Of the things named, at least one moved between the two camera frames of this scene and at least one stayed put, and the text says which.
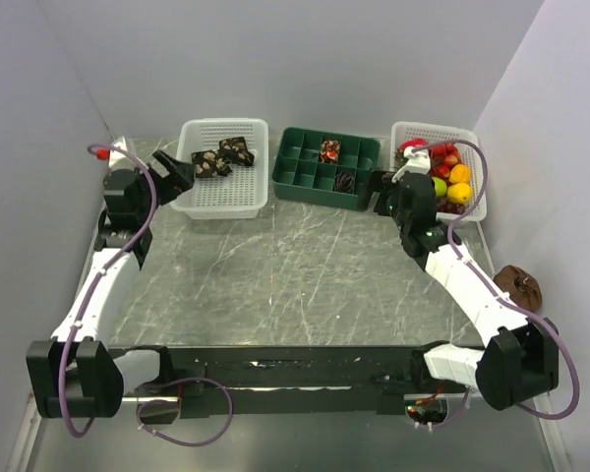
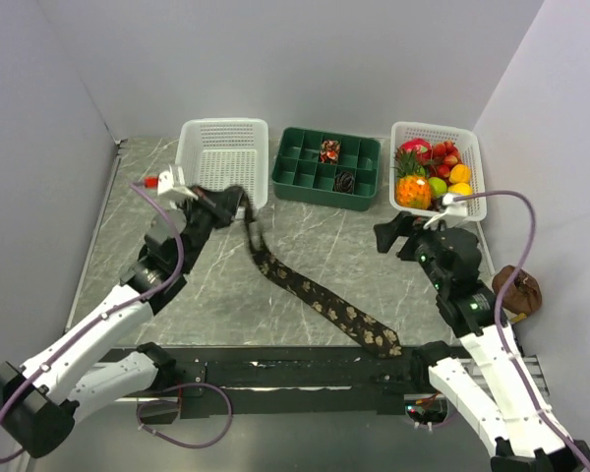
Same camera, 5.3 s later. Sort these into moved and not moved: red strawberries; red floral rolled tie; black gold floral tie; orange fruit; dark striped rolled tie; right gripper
Moved: black gold floral tie; right gripper
Not moved: dark striped rolled tie; red floral rolled tie; orange fruit; red strawberries
